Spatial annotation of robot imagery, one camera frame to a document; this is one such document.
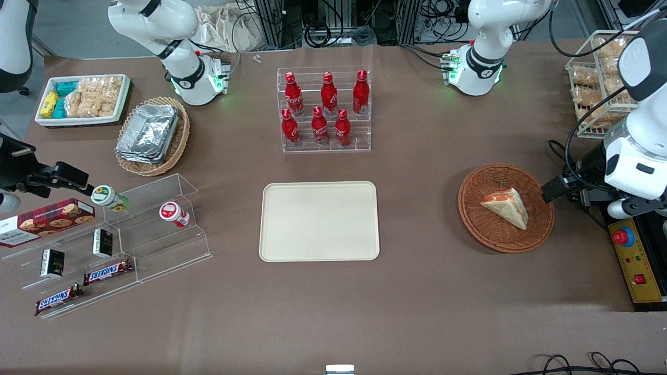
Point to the clear acrylic stepped shelf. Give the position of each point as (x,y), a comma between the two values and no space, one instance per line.
(156,245)

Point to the clear bag of rice crackers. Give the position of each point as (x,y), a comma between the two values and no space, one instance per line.
(107,91)
(79,104)

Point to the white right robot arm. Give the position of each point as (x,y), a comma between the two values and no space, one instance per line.
(180,62)

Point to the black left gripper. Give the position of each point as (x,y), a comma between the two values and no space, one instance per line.
(591,165)

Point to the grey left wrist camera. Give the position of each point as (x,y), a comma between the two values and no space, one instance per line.
(633,207)

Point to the tan oval wicker basket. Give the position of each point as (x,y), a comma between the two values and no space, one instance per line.
(174,148)

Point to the white rectangular snack tray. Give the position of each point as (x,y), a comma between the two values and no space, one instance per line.
(47,121)

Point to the red emergency stop button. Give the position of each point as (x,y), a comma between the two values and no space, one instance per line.
(621,237)

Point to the triangle sandwich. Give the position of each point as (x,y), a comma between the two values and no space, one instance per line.
(508,207)

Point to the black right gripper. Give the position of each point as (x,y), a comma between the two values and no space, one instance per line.
(11,171)

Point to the teal snack packet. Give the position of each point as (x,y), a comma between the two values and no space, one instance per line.
(66,88)
(59,108)

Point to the yellow black control box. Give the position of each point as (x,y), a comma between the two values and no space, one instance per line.
(643,271)

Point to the yellow snack packet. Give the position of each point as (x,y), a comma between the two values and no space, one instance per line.
(49,104)

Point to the beige plastic tray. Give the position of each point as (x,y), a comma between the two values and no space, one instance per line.
(319,221)

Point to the small black box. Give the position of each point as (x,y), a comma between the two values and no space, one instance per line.
(52,263)
(102,243)

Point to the red lid small bottle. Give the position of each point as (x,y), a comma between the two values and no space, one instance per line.
(173,213)

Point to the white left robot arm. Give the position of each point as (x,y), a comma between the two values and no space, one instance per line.
(482,57)

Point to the clear acrylic bottle rack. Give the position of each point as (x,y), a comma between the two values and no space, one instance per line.
(325,148)

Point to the beige cloth bag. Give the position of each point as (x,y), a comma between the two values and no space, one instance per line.
(229,28)

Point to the green lid small bottle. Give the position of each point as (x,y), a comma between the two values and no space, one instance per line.
(107,197)

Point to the bagged pastry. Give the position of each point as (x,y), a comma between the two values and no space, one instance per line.
(585,76)
(584,96)
(599,117)
(612,48)

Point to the red cola bottle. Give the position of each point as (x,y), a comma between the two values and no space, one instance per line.
(329,96)
(360,94)
(290,130)
(342,129)
(320,127)
(293,96)

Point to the red cookie box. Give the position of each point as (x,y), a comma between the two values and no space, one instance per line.
(47,221)

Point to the snickers chocolate bar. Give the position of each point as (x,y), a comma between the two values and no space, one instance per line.
(58,299)
(107,272)

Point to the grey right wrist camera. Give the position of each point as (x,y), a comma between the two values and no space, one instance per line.
(8,203)

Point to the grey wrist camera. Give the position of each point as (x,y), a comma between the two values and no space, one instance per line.
(633,207)
(8,203)

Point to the stacked foil containers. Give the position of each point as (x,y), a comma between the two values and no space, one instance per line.
(148,133)

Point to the aluminium frame post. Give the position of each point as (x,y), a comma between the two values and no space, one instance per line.
(273,23)

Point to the brown round wicker basket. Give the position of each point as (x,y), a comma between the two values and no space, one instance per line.
(487,229)

